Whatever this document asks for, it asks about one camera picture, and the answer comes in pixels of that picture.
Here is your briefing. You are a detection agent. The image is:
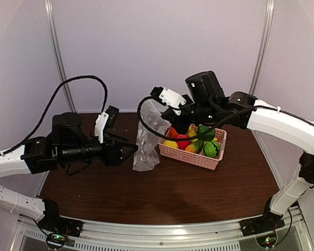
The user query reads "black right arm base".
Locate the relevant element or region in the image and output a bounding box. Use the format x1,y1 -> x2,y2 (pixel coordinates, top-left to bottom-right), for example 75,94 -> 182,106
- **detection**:
239,212 -> 285,236

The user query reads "green striped toy watermelon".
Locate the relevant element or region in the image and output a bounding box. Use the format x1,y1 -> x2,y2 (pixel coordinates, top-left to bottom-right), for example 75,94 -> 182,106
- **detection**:
203,141 -> 220,158

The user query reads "yellow toy banana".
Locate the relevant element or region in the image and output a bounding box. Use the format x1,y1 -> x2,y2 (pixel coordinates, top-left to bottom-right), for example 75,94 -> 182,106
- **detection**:
187,125 -> 198,138

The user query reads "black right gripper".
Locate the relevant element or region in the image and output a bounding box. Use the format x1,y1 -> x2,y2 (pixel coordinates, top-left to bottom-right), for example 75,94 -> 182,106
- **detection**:
161,94 -> 218,134

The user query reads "green orange toy mango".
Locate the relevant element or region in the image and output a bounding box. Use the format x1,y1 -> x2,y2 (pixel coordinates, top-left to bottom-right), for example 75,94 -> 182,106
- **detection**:
185,140 -> 204,154

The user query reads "left green circuit board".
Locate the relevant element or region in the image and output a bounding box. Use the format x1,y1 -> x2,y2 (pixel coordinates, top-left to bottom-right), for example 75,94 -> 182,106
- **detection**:
46,233 -> 69,249

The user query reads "green circuit board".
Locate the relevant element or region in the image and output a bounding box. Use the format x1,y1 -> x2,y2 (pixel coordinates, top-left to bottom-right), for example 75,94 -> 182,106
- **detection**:
46,233 -> 69,249
256,233 -> 277,249

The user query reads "right aluminium corner post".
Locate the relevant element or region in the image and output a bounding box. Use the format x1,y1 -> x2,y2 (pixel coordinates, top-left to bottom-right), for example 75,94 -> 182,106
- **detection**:
249,0 -> 275,95

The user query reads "black braided cable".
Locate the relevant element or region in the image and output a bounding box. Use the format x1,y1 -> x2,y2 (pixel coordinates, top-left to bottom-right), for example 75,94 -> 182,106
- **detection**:
0,75 -> 108,160
137,96 -> 257,140

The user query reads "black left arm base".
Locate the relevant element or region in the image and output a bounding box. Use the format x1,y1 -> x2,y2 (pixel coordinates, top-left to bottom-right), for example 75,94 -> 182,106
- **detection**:
37,199 -> 83,237

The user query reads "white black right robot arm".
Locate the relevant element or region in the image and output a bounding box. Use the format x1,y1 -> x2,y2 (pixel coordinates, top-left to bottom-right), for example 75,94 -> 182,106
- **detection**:
152,71 -> 314,231

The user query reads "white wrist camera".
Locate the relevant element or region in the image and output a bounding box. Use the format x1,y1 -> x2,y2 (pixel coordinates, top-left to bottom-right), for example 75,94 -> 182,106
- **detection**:
150,87 -> 187,116
94,112 -> 109,144

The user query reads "yellow toy lemon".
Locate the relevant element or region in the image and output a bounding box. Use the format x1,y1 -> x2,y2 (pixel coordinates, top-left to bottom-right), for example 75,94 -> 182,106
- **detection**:
163,140 -> 178,149

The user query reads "orange toy fruit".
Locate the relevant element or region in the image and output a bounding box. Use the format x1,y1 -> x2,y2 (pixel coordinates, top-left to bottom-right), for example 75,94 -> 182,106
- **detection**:
169,127 -> 178,139

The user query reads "pink perforated plastic basket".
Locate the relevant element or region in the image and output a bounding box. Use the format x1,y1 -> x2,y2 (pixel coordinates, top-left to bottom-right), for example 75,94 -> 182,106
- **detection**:
159,129 -> 227,170

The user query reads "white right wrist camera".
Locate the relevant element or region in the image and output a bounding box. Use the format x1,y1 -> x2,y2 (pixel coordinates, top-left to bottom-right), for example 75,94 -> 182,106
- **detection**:
150,87 -> 187,116

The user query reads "aluminium corner post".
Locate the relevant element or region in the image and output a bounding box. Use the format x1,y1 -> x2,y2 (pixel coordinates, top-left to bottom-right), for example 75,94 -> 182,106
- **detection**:
44,0 -> 76,112
249,0 -> 275,95

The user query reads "black left braided cable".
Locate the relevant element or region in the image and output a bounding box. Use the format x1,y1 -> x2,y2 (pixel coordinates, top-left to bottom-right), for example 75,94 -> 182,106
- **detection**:
0,75 -> 108,160

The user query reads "left aluminium corner post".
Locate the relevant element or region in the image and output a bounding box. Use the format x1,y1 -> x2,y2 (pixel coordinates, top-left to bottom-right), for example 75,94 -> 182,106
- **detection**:
44,0 -> 76,112

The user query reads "black right braided cable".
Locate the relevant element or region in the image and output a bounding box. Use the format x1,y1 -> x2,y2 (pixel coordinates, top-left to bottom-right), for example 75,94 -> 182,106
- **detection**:
137,96 -> 257,140

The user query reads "right green circuit board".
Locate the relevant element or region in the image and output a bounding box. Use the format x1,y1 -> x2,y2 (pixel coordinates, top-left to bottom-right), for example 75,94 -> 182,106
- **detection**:
256,233 -> 277,249

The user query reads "green toy bell pepper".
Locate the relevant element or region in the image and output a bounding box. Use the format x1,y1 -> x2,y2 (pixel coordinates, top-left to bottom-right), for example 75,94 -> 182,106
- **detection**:
197,124 -> 216,141

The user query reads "clear polka dot zip bag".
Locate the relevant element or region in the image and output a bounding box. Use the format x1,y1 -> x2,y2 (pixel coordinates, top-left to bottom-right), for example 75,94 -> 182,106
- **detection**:
132,100 -> 171,172

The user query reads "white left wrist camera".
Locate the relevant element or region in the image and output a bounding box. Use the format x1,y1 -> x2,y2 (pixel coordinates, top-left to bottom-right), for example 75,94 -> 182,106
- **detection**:
94,112 -> 109,144

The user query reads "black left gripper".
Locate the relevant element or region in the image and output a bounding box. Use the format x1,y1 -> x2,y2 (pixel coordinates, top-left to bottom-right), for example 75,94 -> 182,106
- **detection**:
59,130 -> 138,167

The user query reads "red toy apple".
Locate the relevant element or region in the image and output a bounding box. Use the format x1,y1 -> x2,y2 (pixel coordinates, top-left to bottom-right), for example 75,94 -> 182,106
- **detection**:
177,134 -> 191,150

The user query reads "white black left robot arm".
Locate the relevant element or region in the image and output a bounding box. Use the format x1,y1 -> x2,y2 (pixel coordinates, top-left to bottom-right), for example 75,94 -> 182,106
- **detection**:
0,111 -> 138,232

